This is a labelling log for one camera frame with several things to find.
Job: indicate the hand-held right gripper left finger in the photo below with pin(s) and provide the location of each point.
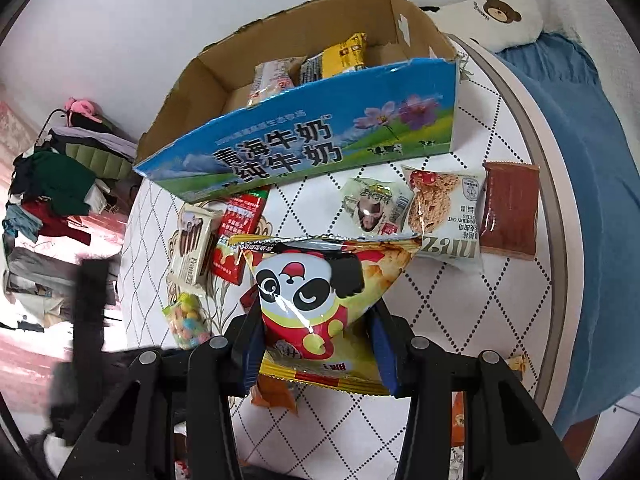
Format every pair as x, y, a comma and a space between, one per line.
250, 355

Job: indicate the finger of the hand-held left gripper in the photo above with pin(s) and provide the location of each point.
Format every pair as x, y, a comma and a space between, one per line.
95, 300

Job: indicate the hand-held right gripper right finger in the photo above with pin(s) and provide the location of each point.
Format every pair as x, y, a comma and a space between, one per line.
382, 360

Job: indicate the colourful candy bag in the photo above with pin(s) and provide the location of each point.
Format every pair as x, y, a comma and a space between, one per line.
187, 320

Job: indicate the panda print snack bag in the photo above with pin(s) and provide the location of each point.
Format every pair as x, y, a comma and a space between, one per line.
300, 290

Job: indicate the white chocolate stick box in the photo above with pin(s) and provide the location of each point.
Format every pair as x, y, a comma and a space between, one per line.
192, 245

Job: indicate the red snack packet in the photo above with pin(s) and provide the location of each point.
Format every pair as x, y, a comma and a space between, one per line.
240, 215

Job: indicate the white green candy packet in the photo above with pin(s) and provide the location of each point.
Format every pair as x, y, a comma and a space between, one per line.
370, 205

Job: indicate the oat cookie packet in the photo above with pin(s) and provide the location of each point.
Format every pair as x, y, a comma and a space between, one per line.
440, 210

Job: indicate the brown bar packet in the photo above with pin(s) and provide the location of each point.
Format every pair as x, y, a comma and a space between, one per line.
510, 210

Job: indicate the blue printed cardboard box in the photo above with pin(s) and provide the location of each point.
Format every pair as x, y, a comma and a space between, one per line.
280, 150

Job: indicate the pink white snack packet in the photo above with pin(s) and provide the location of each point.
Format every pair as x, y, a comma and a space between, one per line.
272, 80

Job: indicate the yellow snack packet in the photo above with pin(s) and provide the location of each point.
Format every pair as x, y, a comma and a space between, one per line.
340, 55

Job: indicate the clothes rack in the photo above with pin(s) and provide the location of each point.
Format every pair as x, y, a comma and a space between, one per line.
45, 240

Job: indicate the white quilted tablecloth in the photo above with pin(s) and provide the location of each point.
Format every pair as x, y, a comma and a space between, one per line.
350, 435

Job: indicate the small orange snack packet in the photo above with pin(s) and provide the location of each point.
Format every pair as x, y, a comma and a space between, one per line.
457, 420

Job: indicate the green garment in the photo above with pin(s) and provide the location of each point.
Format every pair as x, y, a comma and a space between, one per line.
55, 180

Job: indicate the gold candy wrapper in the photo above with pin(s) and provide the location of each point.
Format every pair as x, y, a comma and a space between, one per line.
517, 362

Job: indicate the olive padded jacket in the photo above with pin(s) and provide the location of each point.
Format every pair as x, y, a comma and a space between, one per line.
100, 162

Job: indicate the blue bed sheet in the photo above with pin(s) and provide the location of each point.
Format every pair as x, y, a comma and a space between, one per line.
590, 185

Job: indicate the bear print pillow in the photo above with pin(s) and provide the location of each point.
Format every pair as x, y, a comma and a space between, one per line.
500, 15

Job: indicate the white textured blanket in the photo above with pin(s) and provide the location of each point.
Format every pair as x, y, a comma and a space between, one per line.
600, 5

